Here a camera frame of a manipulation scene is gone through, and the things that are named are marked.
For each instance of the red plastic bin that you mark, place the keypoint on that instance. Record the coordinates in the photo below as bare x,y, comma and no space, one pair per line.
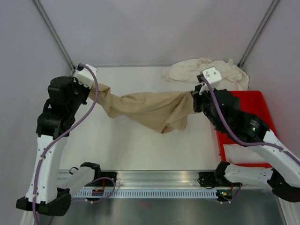
251,101

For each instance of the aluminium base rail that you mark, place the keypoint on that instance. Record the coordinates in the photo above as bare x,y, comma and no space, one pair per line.
188,178

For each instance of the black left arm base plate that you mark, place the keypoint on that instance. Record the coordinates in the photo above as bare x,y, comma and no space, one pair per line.
103,180

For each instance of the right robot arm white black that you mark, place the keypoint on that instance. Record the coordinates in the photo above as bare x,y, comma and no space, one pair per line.
223,110

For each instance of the white folded cloth in bin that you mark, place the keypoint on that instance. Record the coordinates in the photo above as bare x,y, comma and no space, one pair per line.
235,153

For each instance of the aluminium frame post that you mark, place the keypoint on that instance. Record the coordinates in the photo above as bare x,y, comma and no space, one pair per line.
258,32
51,29

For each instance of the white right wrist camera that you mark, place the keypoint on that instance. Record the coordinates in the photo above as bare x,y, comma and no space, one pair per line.
212,75

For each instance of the beige t shirt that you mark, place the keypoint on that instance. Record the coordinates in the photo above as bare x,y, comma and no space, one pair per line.
162,112

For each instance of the left aluminium frame post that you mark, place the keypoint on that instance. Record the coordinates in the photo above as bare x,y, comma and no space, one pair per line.
51,29

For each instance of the cream white t shirt pile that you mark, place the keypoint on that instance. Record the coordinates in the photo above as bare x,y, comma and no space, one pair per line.
186,71

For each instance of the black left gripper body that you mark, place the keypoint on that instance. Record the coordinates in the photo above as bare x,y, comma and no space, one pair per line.
81,93

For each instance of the white slotted cable duct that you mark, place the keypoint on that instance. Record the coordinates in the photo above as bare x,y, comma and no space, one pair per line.
150,193

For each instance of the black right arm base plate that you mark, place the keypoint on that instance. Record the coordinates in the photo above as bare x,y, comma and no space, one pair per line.
208,180

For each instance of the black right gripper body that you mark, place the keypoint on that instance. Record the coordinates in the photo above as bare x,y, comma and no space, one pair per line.
202,101

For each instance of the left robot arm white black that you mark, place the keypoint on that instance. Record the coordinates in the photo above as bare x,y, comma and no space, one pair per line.
45,196

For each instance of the right aluminium frame post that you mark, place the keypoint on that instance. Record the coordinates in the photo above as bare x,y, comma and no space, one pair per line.
258,32

